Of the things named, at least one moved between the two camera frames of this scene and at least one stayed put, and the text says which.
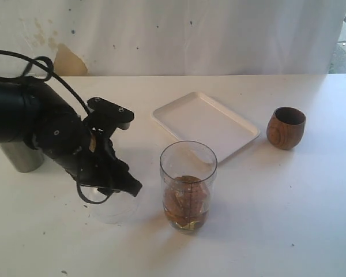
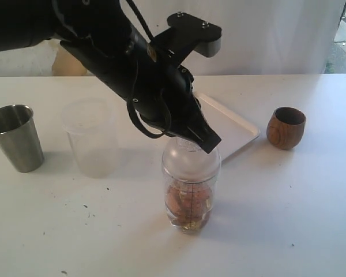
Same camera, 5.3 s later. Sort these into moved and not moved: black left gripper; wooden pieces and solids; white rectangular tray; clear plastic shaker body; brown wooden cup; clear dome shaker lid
Moved: clear dome shaker lid; black left gripper
Not moved: brown wooden cup; white rectangular tray; clear plastic shaker body; wooden pieces and solids
